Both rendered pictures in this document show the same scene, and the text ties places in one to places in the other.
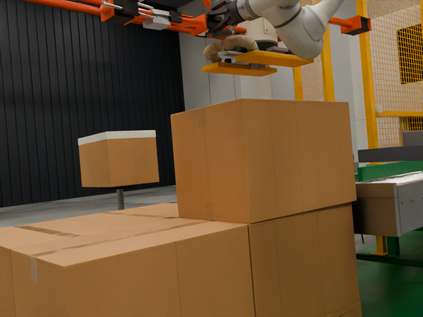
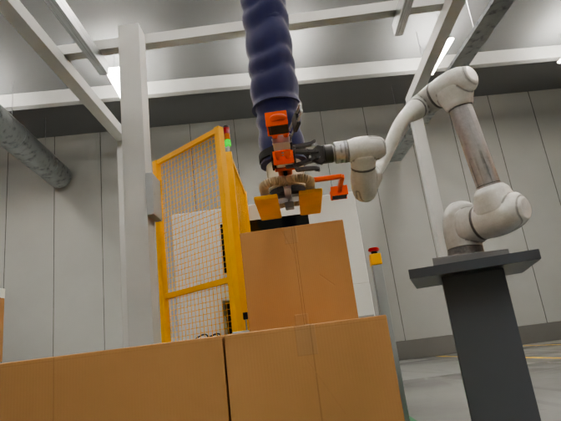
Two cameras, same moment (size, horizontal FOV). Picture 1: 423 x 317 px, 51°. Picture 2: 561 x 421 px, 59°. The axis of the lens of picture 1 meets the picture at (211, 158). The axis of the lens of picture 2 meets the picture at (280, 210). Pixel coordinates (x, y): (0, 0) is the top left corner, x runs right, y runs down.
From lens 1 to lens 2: 148 cm
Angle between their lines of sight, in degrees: 50
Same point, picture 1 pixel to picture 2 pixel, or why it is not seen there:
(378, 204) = not seen: hidden behind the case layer
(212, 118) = (305, 235)
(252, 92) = (143, 253)
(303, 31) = (376, 179)
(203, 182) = (293, 296)
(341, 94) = (67, 300)
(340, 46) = (70, 246)
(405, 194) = not seen: hidden behind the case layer
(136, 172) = not seen: outside the picture
